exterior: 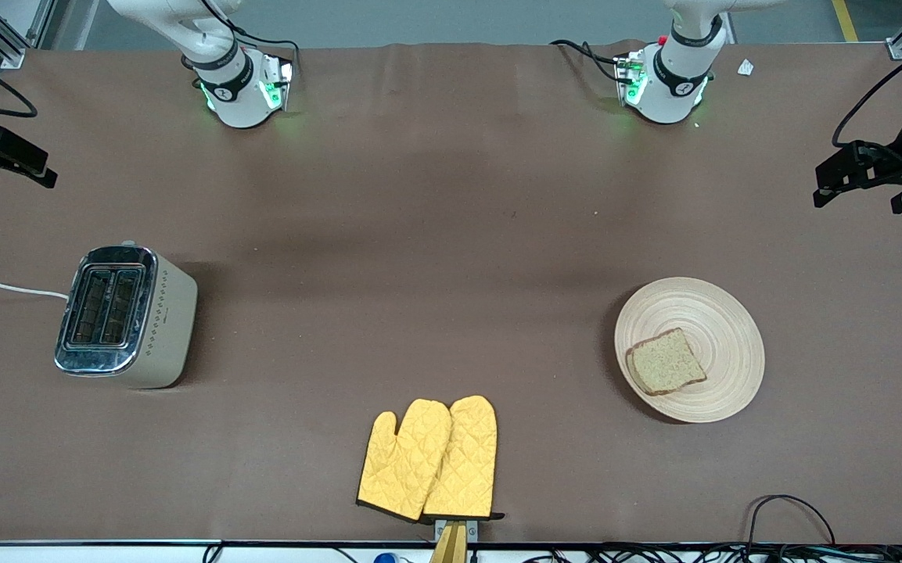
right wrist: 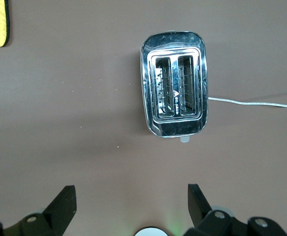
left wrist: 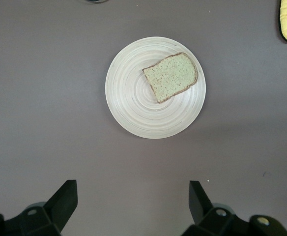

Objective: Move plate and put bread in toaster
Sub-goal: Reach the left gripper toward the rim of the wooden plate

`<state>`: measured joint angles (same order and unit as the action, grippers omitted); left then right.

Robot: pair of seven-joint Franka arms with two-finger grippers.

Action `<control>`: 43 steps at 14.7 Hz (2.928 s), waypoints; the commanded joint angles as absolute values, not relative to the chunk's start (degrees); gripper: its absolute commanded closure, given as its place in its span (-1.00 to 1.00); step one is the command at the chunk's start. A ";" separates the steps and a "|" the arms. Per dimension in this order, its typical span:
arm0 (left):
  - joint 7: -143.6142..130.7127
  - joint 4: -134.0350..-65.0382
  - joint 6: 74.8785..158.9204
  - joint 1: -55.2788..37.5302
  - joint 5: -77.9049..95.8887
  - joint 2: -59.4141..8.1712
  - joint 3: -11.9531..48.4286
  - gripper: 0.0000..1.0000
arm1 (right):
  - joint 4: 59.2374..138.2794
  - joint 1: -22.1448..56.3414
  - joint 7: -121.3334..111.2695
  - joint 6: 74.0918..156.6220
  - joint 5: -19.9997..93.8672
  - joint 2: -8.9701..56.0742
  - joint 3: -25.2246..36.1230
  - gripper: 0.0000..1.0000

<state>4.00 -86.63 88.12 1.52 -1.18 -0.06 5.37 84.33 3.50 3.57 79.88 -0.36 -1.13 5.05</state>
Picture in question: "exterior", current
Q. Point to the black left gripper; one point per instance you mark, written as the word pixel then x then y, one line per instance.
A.
pixel 893 161

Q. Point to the round light wooden plate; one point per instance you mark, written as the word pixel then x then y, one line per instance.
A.
pixel 724 313

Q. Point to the brown bread slice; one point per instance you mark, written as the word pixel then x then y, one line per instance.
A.
pixel 666 362

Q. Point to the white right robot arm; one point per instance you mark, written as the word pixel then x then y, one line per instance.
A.
pixel 235 90

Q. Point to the beige chrome two-slot toaster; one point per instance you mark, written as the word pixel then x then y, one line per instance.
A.
pixel 161 320

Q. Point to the metal base connector plate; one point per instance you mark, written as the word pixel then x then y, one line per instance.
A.
pixel 624 74
pixel 285 78

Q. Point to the small white paper scrap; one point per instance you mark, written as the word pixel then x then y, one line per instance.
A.
pixel 745 68

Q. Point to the brown table cover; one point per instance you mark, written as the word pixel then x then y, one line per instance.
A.
pixel 450 195

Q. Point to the yellow quilted oven mitt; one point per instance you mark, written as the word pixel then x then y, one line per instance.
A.
pixel 400 461
pixel 466 453

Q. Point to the small blue object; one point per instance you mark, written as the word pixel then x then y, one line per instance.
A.
pixel 385 558

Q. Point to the small metal bracket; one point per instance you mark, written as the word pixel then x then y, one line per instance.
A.
pixel 472 529

